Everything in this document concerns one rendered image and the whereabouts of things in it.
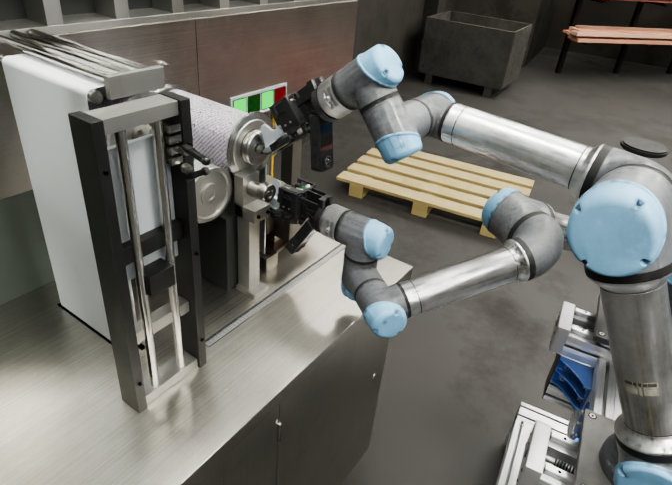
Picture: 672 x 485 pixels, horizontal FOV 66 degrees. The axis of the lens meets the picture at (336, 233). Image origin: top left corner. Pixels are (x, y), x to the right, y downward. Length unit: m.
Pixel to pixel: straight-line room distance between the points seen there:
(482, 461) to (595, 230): 1.52
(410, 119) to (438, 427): 1.53
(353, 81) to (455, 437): 1.61
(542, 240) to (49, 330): 1.04
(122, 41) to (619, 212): 1.04
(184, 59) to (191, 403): 0.83
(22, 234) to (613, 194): 1.12
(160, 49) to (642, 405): 1.20
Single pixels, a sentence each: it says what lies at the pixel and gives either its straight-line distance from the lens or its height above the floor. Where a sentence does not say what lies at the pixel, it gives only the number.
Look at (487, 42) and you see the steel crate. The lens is 6.51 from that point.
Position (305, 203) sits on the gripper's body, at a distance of 1.15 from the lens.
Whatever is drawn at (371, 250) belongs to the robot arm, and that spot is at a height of 1.11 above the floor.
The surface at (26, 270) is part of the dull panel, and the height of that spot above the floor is 0.96.
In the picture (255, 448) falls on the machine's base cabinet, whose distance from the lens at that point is 1.16.
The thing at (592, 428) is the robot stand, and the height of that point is 0.82.
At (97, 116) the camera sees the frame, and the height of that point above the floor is 1.44.
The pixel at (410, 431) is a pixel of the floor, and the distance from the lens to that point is 2.18.
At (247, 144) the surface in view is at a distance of 1.10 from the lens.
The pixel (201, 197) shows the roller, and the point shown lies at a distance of 1.09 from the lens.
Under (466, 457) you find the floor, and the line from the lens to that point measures 2.17.
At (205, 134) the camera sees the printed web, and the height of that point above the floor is 1.27.
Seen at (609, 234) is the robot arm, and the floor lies 1.36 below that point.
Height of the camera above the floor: 1.69
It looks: 31 degrees down
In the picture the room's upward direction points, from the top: 6 degrees clockwise
